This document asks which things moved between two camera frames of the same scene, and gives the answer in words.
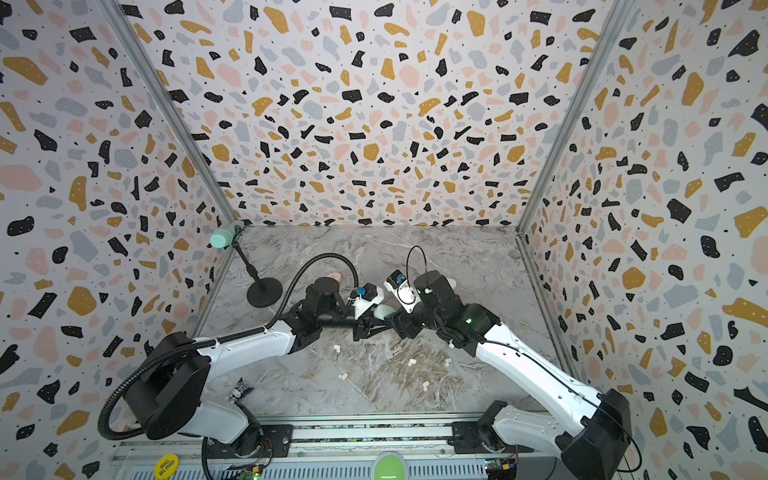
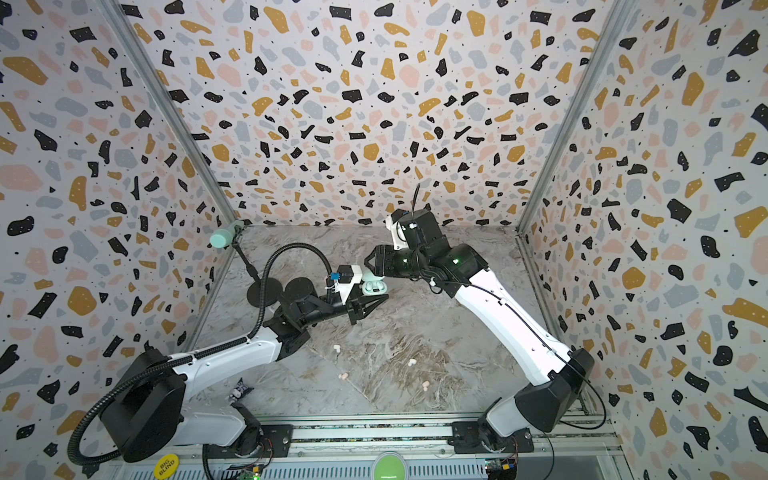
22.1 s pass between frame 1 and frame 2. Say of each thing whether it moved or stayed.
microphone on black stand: stayed
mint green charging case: moved
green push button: stayed
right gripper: moved
